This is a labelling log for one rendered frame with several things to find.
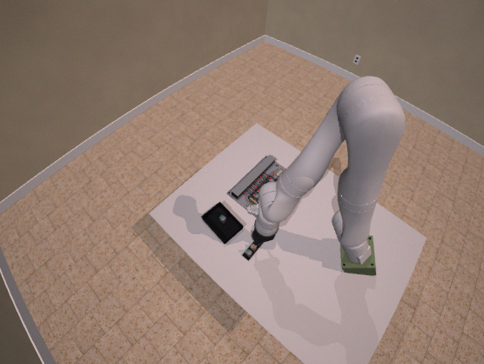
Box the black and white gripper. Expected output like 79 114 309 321
247 204 279 244

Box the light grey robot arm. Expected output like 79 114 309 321
257 76 406 265

